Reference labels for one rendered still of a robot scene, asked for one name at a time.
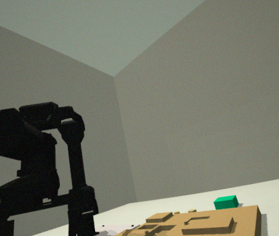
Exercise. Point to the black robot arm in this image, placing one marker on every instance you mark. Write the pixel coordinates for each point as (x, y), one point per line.
(22, 139)

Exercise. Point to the green rectangular block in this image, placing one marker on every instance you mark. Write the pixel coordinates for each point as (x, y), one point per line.
(226, 202)

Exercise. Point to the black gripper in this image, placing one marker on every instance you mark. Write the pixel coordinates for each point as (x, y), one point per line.
(78, 198)

